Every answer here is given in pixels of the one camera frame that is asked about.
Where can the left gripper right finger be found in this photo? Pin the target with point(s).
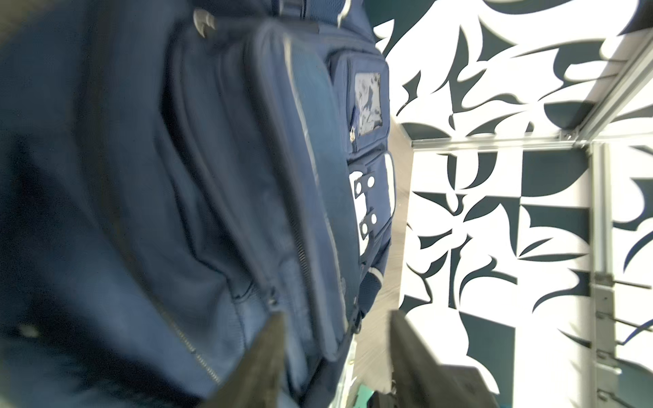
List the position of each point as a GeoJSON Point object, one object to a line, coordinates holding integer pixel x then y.
{"type": "Point", "coordinates": [423, 382]}

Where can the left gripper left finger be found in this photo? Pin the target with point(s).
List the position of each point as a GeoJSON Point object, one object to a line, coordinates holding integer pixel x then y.
{"type": "Point", "coordinates": [256, 381]}

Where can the navy blue student backpack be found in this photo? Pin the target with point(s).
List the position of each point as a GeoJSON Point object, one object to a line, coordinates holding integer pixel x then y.
{"type": "Point", "coordinates": [172, 174]}

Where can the wall hook rack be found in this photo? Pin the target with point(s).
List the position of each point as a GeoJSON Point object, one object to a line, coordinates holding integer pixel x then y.
{"type": "Point", "coordinates": [622, 342]}

